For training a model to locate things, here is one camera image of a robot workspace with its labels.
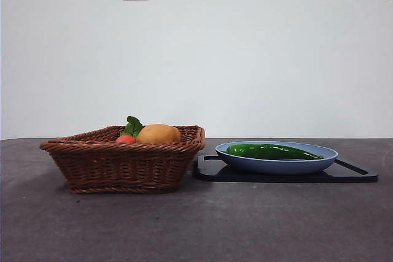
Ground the yellow-brown potato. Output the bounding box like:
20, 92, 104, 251
136, 123, 182, 145

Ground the red carrot with green leaves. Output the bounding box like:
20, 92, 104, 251
115, 115, 144, 144

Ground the green pepper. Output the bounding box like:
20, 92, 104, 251
226, 143, 324, 161

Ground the dark green cutting board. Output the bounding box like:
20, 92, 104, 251
192, 154, 379, 183

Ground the brown wicker basket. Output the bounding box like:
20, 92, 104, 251
39, 125, 206, 195

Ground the light blue plate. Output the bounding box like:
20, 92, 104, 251
215, 141, 339, 176

